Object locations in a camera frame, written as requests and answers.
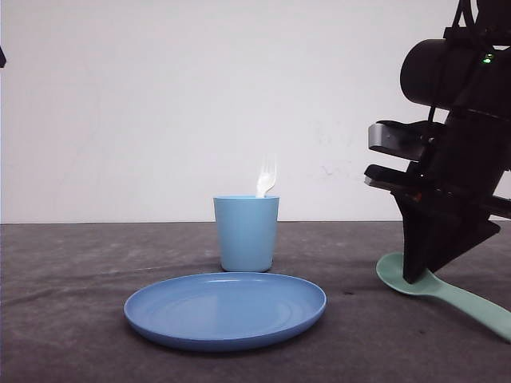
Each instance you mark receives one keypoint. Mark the light blue plastic cup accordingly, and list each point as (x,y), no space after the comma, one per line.
(246,227)

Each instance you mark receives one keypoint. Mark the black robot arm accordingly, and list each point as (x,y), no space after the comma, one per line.
(468,69)
(2,58)

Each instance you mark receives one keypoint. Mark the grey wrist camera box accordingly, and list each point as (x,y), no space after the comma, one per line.
(399,139)

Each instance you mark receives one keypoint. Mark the white plastic fork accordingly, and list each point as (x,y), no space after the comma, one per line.
(267,176)

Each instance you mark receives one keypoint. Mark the blue plastic plate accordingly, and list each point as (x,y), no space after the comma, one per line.
(224,312)

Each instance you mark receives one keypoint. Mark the mint green plastic spoon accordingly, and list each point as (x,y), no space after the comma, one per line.
(389,269)

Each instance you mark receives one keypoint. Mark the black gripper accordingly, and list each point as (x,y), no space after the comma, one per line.
(447,197)

